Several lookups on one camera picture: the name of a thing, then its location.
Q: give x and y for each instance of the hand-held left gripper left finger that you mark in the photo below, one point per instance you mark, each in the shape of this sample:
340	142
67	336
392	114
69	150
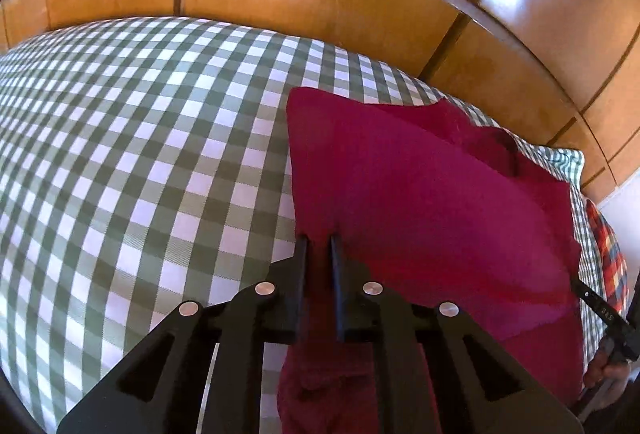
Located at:
299	274

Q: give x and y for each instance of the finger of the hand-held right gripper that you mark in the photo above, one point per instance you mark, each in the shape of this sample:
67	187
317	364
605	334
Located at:
582	290

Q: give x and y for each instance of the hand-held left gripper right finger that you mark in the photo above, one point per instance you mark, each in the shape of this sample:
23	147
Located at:
336	284

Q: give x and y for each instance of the dark red fleece garment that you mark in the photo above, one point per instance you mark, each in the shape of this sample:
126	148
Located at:
425	214

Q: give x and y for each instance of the person's right hand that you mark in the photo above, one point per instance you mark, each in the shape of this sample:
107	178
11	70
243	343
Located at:
602	371

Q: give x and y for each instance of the multicoloured checked pillow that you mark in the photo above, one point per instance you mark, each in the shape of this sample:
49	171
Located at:
607	259

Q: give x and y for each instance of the green checked bed sheet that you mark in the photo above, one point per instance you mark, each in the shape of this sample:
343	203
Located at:
125	163

